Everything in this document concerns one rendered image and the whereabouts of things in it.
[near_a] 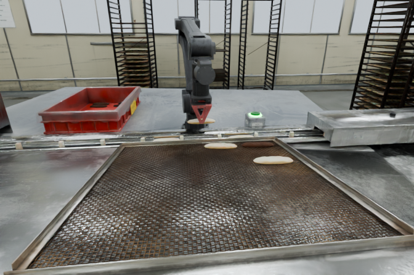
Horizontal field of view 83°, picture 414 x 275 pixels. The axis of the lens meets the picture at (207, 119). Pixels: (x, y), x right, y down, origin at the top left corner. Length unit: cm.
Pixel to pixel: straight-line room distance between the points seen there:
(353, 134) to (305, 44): 497
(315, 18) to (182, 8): 284
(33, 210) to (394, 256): 53
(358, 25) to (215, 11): 318
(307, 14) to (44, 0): 520
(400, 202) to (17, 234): 81
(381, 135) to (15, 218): 104
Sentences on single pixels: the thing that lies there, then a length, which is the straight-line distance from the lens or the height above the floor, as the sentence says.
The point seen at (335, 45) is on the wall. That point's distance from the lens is 622.
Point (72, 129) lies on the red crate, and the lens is 114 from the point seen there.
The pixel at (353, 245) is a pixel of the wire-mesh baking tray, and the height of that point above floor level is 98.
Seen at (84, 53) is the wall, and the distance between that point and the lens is 558.
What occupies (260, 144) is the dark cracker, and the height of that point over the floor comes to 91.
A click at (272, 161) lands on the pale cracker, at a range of 61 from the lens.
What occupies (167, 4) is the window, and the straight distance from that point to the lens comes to 521.
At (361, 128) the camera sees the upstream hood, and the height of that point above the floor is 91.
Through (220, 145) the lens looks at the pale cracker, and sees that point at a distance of 71.
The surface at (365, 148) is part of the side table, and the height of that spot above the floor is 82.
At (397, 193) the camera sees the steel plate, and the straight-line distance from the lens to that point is 84.
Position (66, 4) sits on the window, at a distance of 563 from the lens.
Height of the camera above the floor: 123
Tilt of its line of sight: 21 degrees down
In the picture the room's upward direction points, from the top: straight up
